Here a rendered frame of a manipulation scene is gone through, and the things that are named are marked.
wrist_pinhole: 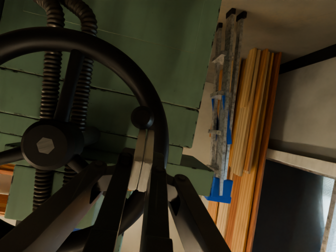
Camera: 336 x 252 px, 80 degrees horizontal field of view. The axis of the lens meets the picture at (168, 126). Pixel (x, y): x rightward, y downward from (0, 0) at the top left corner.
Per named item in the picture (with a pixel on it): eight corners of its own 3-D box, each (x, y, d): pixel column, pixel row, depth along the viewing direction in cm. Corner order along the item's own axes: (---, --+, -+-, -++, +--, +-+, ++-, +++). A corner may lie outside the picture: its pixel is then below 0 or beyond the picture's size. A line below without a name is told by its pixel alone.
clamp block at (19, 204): (103, 179, 34) (93, 231, 34) (115, 163, 48) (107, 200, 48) (10, 164, 32) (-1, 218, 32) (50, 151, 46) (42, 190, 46)
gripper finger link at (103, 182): (126, 196, 15) (84, 190, 15) (133, 162, 20) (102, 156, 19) (129, 180, 15) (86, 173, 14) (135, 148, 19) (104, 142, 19)
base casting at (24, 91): (201, 110, 45) (193, 150, 45) (170, 116, 103) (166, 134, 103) (-12, 64, 40) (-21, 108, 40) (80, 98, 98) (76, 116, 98)
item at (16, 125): (183, 147, 45) (180, 165, 45) (171, 139, 66) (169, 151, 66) (-8, 110, 41) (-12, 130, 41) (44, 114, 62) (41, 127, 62)
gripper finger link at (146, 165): (143, 161, 16) (152, 162, 16) (148, 129, 22) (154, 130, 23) (136, 191, 17) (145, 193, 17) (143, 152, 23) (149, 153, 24)
